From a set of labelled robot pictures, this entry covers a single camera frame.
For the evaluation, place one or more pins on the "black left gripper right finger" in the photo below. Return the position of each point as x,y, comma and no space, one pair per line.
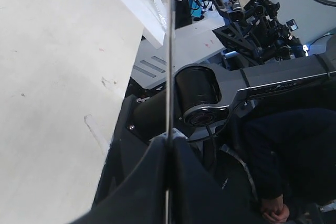
197,197

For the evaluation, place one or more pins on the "person in dark clothes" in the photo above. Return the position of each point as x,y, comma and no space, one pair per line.
290,153

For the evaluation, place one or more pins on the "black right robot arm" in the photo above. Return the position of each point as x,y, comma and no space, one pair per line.
207,93

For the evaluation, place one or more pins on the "thin metal skewer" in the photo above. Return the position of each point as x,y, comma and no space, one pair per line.
170,40

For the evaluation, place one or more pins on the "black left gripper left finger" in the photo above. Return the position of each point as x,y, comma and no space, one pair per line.
141,196

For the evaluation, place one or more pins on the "black camera rig cluster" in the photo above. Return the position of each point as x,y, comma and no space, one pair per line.
251,29

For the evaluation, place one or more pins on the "person's hand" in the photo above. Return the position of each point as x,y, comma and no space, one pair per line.
274,210

